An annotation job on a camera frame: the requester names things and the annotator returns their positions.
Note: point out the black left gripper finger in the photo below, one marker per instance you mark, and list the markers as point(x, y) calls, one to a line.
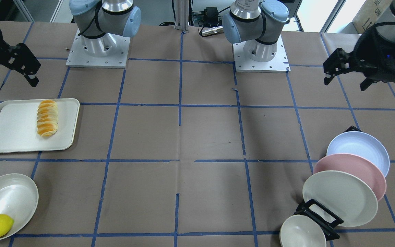
point(339, 62)
point(366, 83)

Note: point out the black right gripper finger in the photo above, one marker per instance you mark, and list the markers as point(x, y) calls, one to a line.
point(22, 60)

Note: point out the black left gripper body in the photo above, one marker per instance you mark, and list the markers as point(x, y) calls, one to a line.
point(362, 57)

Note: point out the blue plate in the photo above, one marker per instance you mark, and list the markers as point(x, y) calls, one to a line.
point(364, 145)

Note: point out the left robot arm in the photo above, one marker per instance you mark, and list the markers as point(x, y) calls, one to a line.
point(259, 23)

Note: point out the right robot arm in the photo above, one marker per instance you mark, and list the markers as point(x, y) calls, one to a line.
point(105, 28)

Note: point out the pink plate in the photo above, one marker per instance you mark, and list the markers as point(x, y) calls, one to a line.
point(357, 166)

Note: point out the cream plate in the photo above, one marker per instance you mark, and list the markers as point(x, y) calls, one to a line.
point(347, 196)

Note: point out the cream rectangular tray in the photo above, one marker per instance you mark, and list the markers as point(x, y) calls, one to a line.
point(18, 131)

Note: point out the cream shallow bowl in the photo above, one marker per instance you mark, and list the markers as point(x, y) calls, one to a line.
point(19, 197)

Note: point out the black dish rack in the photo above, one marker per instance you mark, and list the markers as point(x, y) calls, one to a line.
point(325, 218)

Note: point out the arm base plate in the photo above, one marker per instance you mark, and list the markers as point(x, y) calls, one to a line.
point(108, 51)
point(252, 56)

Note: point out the aluminium frame post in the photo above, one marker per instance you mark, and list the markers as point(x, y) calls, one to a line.
point(182, 13)

